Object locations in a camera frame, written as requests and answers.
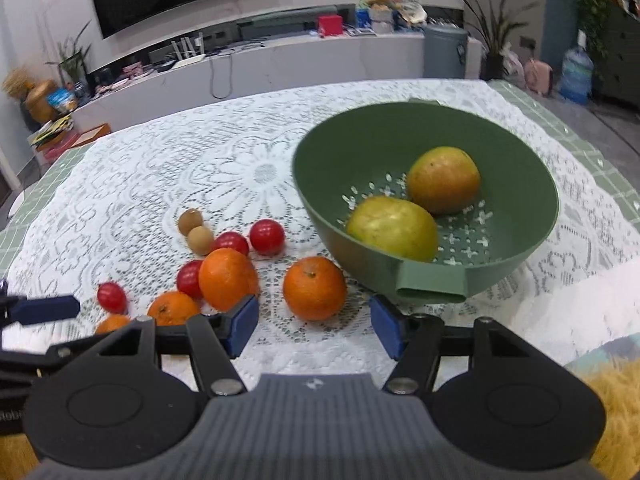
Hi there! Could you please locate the white wifi router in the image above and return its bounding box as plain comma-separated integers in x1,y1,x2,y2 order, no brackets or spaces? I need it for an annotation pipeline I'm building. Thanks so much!
171,32,206,68

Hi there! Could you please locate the green colander bowl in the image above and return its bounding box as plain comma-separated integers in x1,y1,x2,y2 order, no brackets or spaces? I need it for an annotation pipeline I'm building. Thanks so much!
292,100,559,304

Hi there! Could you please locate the potted plant by bin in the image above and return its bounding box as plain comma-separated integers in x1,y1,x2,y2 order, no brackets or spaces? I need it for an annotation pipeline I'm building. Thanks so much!
461,0,540,80

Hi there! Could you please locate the red box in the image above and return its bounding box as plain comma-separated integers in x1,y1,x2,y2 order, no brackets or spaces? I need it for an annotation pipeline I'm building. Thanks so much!
317,14,344,38

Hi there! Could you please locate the dark cabinet with ivy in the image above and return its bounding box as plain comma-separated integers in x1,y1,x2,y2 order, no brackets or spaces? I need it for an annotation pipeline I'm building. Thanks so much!
575,0,639,110

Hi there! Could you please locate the white tv console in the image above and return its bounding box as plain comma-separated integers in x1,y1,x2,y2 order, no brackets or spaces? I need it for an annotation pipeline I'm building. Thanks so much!
73,32,482,131

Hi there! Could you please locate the brown longan front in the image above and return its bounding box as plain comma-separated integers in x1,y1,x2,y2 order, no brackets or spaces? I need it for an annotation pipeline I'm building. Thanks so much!
186,226,215,257

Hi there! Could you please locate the red cherry tomato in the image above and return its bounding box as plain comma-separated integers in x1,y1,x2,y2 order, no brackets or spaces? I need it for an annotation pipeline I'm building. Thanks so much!
213,231,250,256
96,282,127,314
250,219,285,256

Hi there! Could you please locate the orange cardboard box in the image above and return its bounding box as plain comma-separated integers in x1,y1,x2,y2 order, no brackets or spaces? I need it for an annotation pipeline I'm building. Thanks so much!
70,124,112,148

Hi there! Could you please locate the brown longan back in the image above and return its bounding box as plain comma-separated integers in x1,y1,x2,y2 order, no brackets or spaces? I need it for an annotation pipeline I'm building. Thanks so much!
177,208,203,236

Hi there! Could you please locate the black hanging cable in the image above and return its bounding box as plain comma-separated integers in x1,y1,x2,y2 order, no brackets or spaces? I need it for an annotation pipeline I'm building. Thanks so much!
207,52,236,101

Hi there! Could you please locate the orange tangerine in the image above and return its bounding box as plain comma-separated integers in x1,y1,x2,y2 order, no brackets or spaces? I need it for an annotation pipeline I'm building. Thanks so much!
282,256,347,322
146,290,201,326
198,248,260,312

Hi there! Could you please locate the red cherry tomato hidden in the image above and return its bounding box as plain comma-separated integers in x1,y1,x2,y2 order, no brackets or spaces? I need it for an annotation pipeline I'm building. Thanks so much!
176,260,203,300

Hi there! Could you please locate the grey trash bin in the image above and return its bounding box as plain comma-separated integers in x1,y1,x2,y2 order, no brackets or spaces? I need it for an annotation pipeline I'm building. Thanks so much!
423,24,468,79

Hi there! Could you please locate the yellow-green mango front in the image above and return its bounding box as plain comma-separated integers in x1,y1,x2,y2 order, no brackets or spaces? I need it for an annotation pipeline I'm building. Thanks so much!
345,196,438,262

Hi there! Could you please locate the orange tangerine edge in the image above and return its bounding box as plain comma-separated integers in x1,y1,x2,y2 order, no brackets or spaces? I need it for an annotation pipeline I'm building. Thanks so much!
94,314,130,335

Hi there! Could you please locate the golden vase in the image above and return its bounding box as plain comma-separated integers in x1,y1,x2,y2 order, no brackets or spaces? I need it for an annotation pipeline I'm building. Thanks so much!
25,79,58,125

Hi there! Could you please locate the left potted plant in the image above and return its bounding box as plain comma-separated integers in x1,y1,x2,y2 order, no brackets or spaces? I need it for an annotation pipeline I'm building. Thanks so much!
46,21,91,106

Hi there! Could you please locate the plush toy gift pile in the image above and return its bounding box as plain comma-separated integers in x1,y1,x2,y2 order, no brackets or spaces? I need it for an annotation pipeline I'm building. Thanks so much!
356,0,427,35

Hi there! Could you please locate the blue water jug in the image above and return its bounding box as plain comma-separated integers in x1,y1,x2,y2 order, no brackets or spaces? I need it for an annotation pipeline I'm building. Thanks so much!
559,30,593,105

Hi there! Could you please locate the white lace tablecloth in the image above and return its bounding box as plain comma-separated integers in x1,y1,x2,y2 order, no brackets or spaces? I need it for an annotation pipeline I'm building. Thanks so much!
1,80,639,385

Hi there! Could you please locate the brown longan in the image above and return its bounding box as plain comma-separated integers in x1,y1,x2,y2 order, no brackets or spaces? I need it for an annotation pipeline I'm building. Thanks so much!
177,208,203,236
186,226,215,257

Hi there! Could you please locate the orange-green mango back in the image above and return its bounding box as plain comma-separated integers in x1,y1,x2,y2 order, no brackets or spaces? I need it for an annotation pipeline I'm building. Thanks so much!
407,146,480,214

